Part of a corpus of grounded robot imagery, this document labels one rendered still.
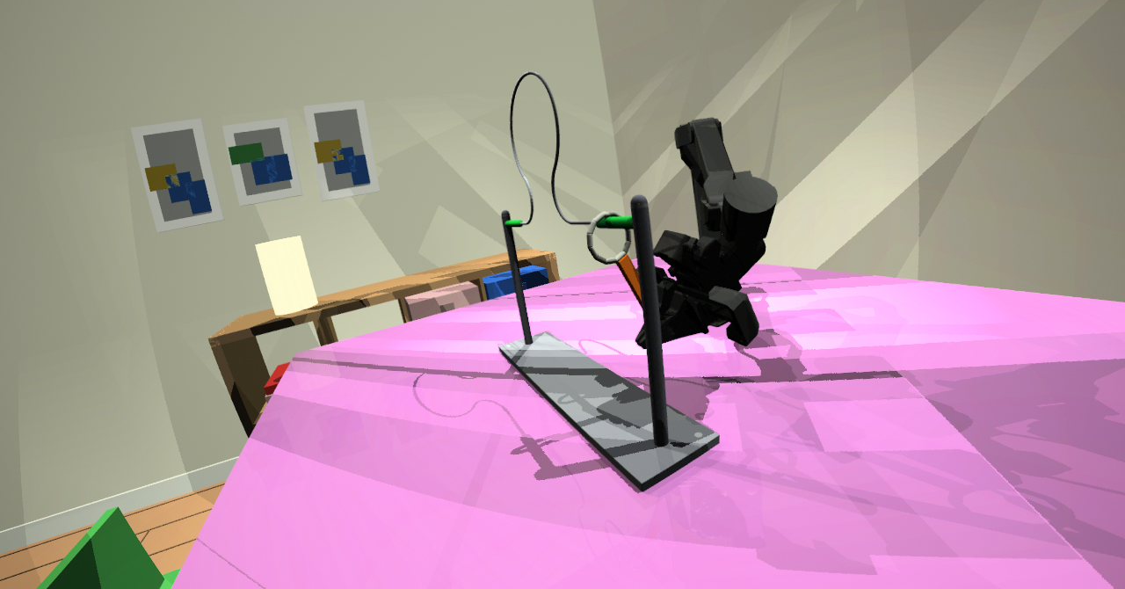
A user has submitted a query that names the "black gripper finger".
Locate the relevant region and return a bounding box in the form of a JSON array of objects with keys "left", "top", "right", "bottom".
[
  {"left": 635, "top": 284, "right": 671, "bottom": 346},
  {"left": 660, "top": 291, "right": 709, "bottom": 344}
]

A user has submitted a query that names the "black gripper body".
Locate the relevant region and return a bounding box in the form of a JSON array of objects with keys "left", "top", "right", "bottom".
[{"left": 655, "top": 245, "right": 759, "bottom": 347}]

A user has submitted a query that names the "orange handle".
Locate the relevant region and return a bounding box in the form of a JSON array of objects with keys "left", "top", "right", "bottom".
[{"left": 586, "top": 212, "right": 642, "bottom": 308}]

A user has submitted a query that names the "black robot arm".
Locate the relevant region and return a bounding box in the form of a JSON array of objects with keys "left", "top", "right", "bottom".
[{"left": 653, "top": 117, "right": 779, "bottom": 288}]

